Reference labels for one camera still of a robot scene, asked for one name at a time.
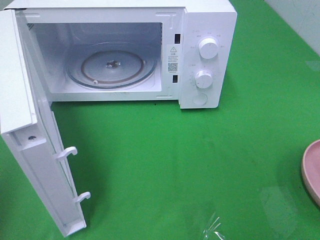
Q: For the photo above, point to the white microwave oven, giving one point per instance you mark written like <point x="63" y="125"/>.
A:
<point x="176" y="26"/>

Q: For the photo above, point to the pink round plate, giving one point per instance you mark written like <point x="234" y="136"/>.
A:
<point x="310" y="170"/>

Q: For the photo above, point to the glass microwave turntable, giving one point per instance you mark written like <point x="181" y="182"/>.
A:
<point x="112" y="65"/>

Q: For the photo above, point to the clear tape piece on table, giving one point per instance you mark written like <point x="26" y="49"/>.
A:
<point x="211" y="231"/>

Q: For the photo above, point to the white microwave knob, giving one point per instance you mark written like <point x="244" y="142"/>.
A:
<point x="203" y="79"/>
<point x="208" y="47"/>

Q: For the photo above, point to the round microwave door button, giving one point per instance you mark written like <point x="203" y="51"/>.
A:
<point x="200" y="99"/>

